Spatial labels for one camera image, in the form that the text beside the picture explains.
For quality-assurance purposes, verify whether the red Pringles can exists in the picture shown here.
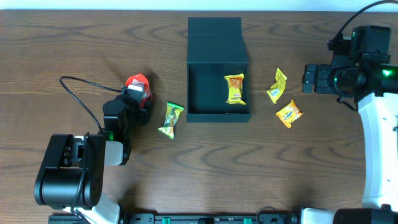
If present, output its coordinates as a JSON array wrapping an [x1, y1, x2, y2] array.
[[125, 73, 152, 108]]

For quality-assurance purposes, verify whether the green snack packet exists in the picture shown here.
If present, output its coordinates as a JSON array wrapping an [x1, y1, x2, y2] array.
[[158, 102, 184, 139]]

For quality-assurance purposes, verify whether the yellow orange snack packet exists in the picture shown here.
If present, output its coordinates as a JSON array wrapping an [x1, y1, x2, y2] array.
[[224, 73, 246, 105]]

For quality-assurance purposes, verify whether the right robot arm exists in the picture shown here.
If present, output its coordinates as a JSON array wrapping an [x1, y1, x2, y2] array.
[[289, 26, 397, 223]]

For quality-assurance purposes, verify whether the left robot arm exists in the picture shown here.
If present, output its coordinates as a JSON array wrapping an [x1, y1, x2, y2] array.
[[34, 85, 149, 223]]

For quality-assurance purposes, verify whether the orange yellow biscuit packet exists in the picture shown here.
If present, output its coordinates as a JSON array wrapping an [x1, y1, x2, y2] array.
[[275, 100, 303, 128]]

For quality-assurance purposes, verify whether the dark green open box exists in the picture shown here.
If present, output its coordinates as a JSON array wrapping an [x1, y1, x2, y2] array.
[[186, 17, 251, 123]]

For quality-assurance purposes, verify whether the left black cable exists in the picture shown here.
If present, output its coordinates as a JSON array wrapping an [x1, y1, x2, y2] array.
[[58, 76, 124, 218]]

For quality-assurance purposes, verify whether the black cable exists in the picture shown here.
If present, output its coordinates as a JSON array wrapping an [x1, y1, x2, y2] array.
[[58, 76, 124, 218], [326, 0, 398, 50]]

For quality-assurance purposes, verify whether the right black cable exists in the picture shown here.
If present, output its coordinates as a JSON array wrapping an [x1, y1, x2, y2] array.
[[326, 0, 398, 50]]

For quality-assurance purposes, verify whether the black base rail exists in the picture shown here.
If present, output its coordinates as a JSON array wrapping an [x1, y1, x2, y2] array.
[[47, 212, 299, 224]]

